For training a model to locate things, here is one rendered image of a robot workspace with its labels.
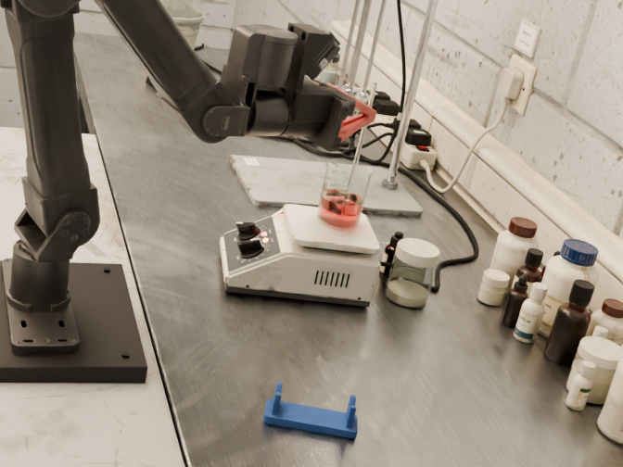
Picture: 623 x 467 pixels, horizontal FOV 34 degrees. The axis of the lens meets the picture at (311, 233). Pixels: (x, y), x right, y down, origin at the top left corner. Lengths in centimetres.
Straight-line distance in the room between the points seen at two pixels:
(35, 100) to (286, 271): 42
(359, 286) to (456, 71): 78
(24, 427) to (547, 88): 104
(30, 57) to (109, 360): 33
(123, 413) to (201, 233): 48
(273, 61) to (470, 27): 87
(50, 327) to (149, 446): 20
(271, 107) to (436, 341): 38
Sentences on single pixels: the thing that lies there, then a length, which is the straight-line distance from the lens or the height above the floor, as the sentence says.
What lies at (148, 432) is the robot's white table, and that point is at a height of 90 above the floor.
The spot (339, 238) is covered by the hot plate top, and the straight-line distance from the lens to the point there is 133.
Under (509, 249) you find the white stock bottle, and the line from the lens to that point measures 148.
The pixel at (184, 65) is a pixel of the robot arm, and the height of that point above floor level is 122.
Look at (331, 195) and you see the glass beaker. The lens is 134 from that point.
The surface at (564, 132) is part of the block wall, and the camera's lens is 167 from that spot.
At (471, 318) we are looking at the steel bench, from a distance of 141.
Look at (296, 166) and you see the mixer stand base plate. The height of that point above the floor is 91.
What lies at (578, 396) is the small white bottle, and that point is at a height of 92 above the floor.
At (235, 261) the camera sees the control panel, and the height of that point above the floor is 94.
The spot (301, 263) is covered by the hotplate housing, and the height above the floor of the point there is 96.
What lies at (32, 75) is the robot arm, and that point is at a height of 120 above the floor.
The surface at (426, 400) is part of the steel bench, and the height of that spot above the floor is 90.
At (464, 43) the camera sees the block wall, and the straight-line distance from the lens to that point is 202.
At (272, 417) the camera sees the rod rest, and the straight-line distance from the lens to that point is 108.
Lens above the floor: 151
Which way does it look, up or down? 23 degrees down
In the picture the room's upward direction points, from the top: 12 degrees clockwise
